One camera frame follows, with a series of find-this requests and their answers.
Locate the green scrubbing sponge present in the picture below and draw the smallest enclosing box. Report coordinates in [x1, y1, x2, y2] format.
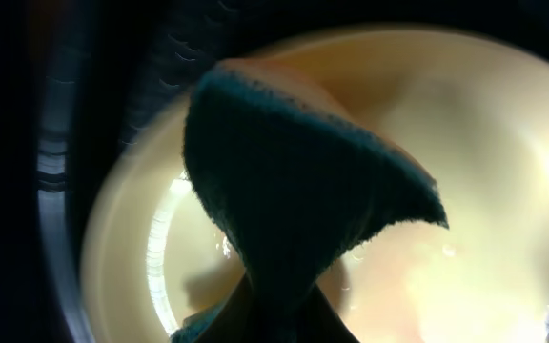
[169, 59, 450, 343]

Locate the yellow plate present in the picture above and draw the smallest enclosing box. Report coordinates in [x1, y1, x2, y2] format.
[81, 28, 549, 343]

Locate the round black serving tray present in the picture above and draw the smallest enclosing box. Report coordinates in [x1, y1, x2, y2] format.
[0, 0, 549, 342]

